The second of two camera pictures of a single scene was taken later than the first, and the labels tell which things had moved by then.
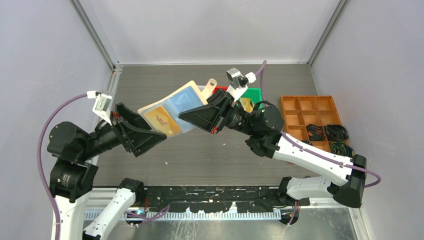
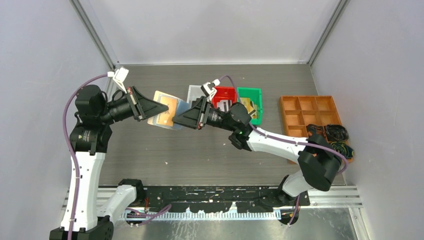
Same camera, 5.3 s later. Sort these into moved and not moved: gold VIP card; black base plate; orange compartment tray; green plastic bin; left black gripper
Moved: left black gripper; gold VIP card
Not moved: orange compartment tray; black base plate; green plastic bin
